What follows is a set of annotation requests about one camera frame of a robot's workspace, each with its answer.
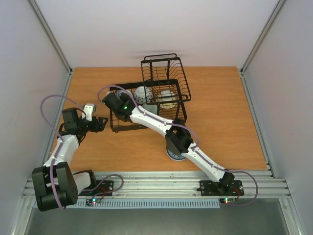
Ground white bowl black diamonds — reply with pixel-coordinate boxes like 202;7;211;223
134;86;153;104

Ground pale green bowl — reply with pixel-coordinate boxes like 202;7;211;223
142;103;158;115

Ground black wire dish rack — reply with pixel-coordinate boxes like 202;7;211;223
110;53;191;133

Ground yellow sun pattern bowl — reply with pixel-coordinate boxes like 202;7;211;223
156;90;177;109

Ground blue floral bowl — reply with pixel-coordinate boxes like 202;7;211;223
166;147;184;159

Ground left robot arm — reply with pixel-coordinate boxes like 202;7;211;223
32;103;108;212

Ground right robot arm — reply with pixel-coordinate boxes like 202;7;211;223
102;92;234;195

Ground red patterned bowl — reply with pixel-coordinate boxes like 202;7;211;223
115;90;133;99

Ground left controller board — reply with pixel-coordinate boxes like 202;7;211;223
85;198;102;206

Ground controller board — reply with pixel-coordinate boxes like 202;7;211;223
85;198;102;206
220;197;239;204

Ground bottom bowl of stack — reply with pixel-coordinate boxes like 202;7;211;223
169;156;186;162

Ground right controller board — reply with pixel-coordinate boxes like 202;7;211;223
220;197;239;204

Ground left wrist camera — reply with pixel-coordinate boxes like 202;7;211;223
82;103;96;121

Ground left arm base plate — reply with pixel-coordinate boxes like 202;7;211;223
79;180;114;196

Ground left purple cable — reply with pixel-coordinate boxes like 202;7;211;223
40;94;125;211

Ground purple cable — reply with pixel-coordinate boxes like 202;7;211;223
40;94;125;211
97;85;259;208

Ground grey slotted cable duct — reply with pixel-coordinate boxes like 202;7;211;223
67;198;220;210

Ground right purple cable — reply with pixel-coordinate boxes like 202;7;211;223
97;85;259;208

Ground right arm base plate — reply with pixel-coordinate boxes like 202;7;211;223
197;180;245;196

